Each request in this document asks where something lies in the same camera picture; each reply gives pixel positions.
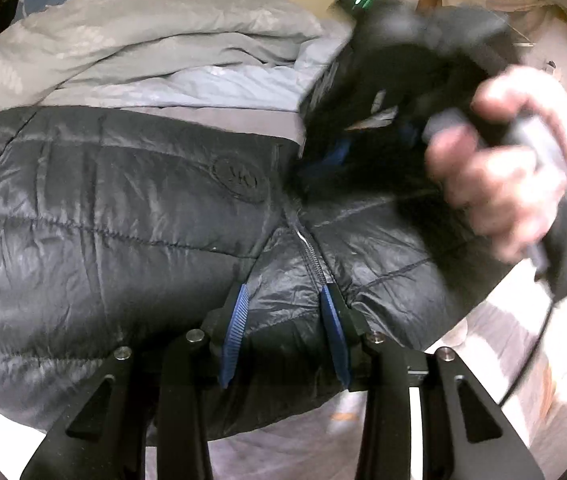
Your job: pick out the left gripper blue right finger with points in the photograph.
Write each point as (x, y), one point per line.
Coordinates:
(346, 330)

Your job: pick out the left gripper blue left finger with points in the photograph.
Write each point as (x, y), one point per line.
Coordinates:
(225, 328)

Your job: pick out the black puffer down jacket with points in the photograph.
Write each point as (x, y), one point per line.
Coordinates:
(116, 224)

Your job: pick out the person's right hand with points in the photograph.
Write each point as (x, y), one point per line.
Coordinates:
(509, 199)

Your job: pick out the light blue grey duvet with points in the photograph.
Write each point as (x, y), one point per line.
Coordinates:
(261, 54)

